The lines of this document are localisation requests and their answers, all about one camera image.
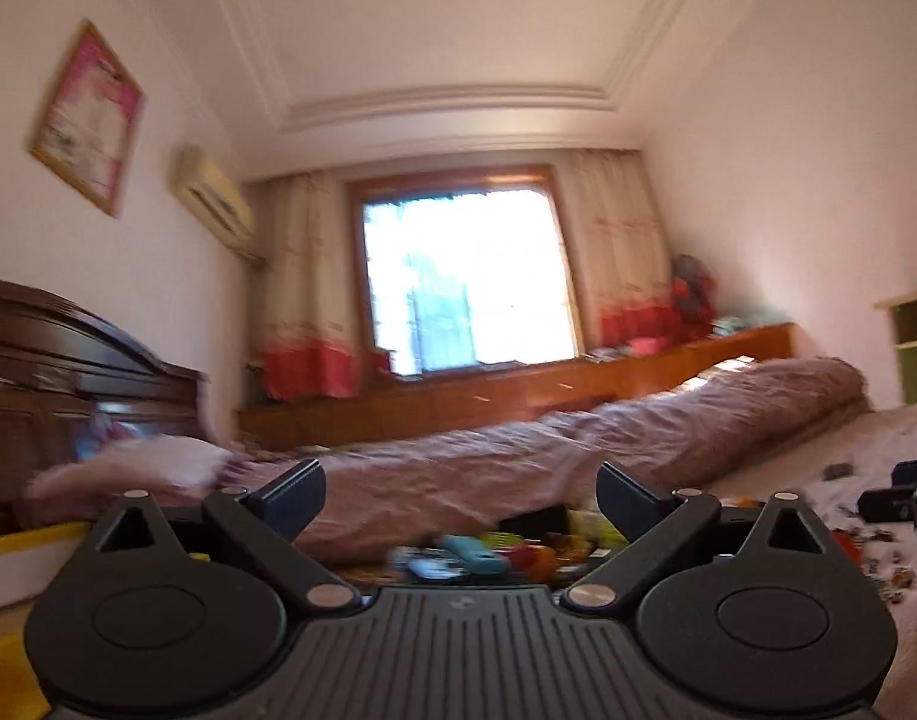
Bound wooden framed window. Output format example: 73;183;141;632
345;165;587;380

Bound dark wooden headboard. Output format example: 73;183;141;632
0;276;212;533

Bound teal blue bar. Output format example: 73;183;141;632
435;535;504;578

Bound rolled mauve quilt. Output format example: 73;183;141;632
218;356;871;563

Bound pale green shelf unit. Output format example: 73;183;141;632
874;289;917;410

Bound yellow cardboard box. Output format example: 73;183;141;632
0;521;103;616

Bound cream and red curtain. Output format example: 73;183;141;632
554;150;683;352
254;172;368;402

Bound long wooden window cabinet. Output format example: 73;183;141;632
237;322;796;452

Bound pile of mixed small toys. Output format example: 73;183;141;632
383;502;917;607

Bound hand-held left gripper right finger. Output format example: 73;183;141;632
563;460;830;612

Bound cream wall air conditioner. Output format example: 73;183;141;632
173;146;258;257

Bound red standing fan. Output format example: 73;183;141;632
666;255;719;340

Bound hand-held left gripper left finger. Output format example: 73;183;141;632
91;457;362;612

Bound framed pink wall picture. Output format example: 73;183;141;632
27;19;146;218

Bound pink ruffled pillow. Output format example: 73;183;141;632
27;435;236;512

